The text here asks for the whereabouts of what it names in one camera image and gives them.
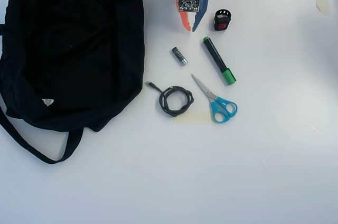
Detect coiled black cable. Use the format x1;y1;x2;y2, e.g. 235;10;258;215
146;81;196;118

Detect black cloth bag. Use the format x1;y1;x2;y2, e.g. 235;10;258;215
0;0;146;165

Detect blue handled scissors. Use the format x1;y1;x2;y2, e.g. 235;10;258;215
190;73;239;125

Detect black marker green cap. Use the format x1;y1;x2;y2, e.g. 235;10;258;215
202;35;238;87

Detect camera circuit board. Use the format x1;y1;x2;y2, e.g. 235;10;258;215
176;0;202;13

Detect black AA battery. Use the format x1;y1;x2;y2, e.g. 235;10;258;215
171;46;190;67

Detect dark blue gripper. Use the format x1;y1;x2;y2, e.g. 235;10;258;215
175;0;211;34

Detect black smart watch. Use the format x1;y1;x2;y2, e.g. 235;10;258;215
212;8;233;32

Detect wide beige tape strip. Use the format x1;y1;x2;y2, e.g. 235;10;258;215
172;110;213;126

